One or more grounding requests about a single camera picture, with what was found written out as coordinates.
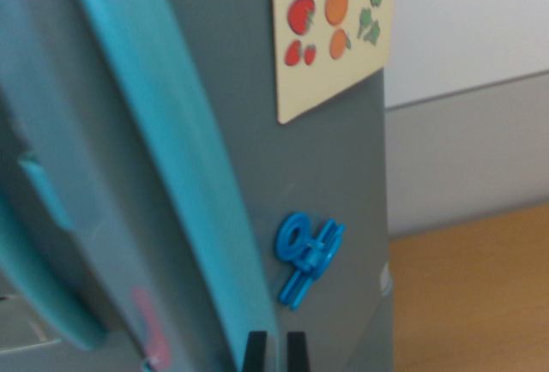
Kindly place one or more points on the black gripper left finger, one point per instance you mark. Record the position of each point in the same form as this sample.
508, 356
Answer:
255, 352

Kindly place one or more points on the cream shopping list card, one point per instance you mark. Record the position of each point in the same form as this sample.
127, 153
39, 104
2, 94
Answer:
317, 80

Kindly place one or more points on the grey toy refrigerator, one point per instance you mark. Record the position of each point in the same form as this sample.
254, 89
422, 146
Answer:
309, 166

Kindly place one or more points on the blue empty clip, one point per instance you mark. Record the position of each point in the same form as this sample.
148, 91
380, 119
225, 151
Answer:
300, 277

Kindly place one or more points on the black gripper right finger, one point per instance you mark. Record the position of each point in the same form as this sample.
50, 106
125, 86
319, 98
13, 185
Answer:
297, 352

